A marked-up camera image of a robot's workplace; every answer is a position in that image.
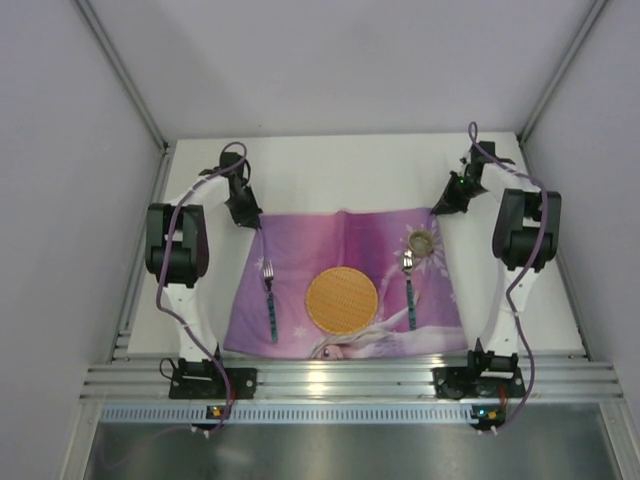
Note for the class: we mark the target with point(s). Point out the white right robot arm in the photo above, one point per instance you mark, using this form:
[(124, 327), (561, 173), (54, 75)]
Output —
[(525, 236)]

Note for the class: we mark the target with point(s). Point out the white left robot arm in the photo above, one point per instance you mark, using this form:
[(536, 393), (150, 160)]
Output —
[(177, 246)]

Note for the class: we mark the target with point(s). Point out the aluminium frame post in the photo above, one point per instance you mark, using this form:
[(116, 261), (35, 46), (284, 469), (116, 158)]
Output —
[(118, 67), (593, 14)]

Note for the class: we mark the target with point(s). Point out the small grey cup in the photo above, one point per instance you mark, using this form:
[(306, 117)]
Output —
[(421, 243)]

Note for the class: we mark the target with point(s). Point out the right aluminium frame post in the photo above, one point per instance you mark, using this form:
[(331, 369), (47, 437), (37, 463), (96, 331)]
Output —
[(593, 14)]

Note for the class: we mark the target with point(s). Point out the white slotted cable duct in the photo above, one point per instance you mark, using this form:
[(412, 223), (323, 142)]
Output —
[(313, 414)]

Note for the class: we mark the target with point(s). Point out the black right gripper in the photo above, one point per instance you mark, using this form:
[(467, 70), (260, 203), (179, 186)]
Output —
[(451, 198)]

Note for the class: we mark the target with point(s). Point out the purple Frozen placemat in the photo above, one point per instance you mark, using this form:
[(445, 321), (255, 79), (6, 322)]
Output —
[(302, 246)]

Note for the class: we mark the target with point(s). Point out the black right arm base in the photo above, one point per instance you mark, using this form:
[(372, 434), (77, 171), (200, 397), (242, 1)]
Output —
[(486, 375)]

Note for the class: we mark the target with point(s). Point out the left aluminium frame post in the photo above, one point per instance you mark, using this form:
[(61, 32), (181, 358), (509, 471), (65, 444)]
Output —
[(118, 67)]

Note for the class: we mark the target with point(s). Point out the fork with teal handle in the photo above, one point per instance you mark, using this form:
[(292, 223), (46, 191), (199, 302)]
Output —
[(268, 278)]

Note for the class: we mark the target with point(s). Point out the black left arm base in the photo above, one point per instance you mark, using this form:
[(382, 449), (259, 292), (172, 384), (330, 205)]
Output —
[(204, 381)]

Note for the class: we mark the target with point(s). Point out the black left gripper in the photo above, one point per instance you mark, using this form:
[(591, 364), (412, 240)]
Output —
[(245, 209)]

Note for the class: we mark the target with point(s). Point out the aluminium mounting rail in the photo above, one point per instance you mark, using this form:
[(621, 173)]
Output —
[(558, 379)]

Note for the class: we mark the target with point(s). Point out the round wooden plate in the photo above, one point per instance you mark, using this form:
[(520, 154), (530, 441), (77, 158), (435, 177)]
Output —
[(341, 300)]

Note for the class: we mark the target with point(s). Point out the spoon with teal handle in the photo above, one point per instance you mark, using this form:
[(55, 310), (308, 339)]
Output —
[(407, 264)]

